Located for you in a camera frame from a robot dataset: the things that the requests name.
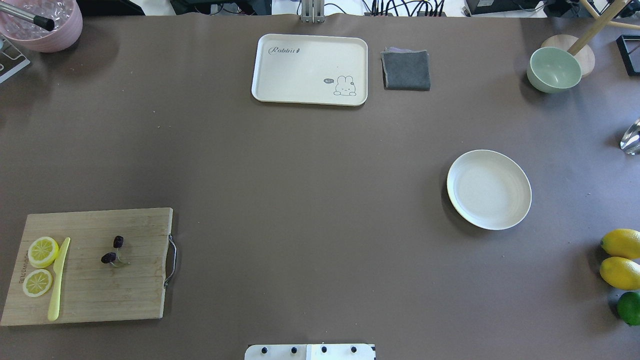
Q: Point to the cream rabbit tray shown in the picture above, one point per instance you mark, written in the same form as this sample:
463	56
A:
311	69

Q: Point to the grey folded cloth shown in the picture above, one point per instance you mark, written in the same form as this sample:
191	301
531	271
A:
406	70

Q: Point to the white round plate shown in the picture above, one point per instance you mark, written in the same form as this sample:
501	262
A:
489	189

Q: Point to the green bowl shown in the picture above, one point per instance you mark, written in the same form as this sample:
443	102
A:
552	70

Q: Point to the wooden cutting board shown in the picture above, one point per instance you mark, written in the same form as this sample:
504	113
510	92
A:
91	290

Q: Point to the lemon slice upper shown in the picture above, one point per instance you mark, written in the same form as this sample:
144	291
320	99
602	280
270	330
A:
42	252

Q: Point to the lemon slice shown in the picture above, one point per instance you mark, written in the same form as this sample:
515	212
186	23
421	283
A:
42	252
37	282

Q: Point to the wooden cup tree stand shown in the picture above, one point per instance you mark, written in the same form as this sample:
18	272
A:
578	47

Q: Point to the yellow plastic knife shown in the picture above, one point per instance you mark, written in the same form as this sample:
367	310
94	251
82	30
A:
58	268

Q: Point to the lemon slice lower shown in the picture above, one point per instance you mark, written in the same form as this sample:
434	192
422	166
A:
37	282

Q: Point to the pink bowl with ice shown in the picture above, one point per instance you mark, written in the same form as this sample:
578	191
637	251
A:
68	25

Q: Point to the yellow lemon outer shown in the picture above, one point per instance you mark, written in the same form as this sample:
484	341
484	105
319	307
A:
622	242

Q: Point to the metal scoop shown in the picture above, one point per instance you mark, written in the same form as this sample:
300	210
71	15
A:
630	141

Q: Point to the yellow lemon near lime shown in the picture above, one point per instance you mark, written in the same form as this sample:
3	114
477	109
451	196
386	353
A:
620	273

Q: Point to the black muddler in bowl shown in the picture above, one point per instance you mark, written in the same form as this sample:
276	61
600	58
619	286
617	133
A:
40	21

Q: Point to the white cup rack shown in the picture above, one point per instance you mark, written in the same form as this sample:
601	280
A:
12	60

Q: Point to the green lime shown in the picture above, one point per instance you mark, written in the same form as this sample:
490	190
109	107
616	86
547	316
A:
628	308

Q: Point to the aluminium frame post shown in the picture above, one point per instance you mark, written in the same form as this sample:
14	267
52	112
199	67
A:
312	11

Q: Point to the white mounting base plate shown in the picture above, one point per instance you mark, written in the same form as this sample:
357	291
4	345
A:
319	351

